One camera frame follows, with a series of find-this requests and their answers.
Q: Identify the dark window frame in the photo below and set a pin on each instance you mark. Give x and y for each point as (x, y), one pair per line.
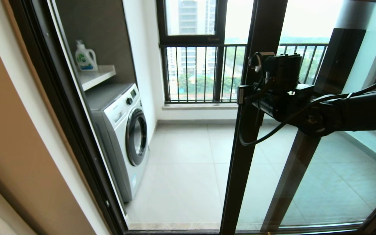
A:
(191, 39)

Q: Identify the fixed dark framed glass panel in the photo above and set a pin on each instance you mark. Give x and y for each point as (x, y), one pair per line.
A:
(295, 169)

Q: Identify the white front-load washing machine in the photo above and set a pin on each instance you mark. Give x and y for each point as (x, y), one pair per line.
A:
(119, 137)

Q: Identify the white detergent bottle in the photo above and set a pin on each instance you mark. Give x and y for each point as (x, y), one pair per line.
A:
(86, 58)

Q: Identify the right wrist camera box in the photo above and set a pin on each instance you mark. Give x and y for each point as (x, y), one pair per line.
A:
(263, 63)

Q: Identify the white shelf board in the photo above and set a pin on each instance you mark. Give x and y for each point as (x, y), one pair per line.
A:
(98, 75)

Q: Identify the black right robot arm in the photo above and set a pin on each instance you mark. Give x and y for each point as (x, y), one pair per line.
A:
(354, 111)

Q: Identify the dark framed sliding glass door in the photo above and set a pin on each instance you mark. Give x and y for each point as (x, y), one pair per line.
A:
(250, 147)

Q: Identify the grey high-rise building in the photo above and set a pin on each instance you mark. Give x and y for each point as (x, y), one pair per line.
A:
(189, 19)

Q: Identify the long black balcony railing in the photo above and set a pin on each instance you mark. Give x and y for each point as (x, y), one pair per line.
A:
(207, 45)

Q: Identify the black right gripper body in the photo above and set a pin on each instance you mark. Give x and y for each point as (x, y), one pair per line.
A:
(269, 102)

